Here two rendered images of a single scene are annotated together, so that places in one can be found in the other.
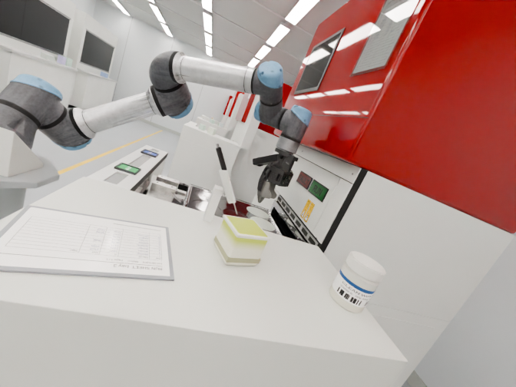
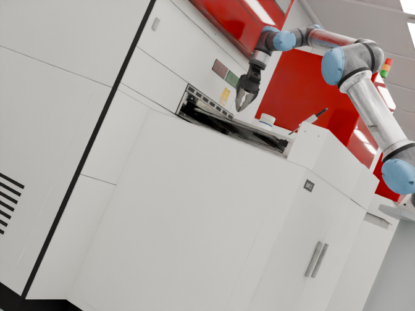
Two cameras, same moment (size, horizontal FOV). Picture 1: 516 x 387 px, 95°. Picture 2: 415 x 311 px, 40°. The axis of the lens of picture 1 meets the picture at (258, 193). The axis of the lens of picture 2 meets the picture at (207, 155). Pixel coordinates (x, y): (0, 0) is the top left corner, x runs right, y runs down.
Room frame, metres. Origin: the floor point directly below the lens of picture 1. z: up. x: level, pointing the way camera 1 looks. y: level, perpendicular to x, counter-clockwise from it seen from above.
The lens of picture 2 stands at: (2.48, 1.61, 0.67)
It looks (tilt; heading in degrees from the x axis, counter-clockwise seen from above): 2 degrees up; 226
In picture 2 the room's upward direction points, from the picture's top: 23 degrees clockwise
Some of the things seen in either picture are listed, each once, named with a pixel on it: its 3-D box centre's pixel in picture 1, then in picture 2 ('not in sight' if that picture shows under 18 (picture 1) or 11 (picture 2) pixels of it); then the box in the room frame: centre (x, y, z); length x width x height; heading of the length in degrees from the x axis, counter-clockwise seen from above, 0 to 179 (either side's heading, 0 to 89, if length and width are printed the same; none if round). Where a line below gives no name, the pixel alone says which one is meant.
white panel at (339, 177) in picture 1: (288, 189); (196, 75); (1.06, -0.12, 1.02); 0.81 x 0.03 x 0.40; 17
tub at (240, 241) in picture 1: (240, 240); not in sight; (0.43, -0.01, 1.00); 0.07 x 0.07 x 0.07; 35
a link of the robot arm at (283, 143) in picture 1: (287, 146); (259, 58); (0.86, -0.03, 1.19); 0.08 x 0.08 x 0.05
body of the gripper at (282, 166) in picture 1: (279, 167); (251, 77); (0.85, -0.04, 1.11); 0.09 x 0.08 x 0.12; 58
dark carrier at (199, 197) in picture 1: (236, 216); (251, 134); (0.81, 0.04, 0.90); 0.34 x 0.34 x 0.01; 17
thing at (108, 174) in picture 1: (134, 180); (328, 163); (0.76, 0.41, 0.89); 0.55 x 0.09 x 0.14; 17
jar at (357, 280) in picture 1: (355, 281); (265, 124); (0.44, -0.25, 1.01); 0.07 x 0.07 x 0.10
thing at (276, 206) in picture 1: (285, 230); (206, 118); (0.88, -0.16, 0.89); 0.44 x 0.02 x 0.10; 17
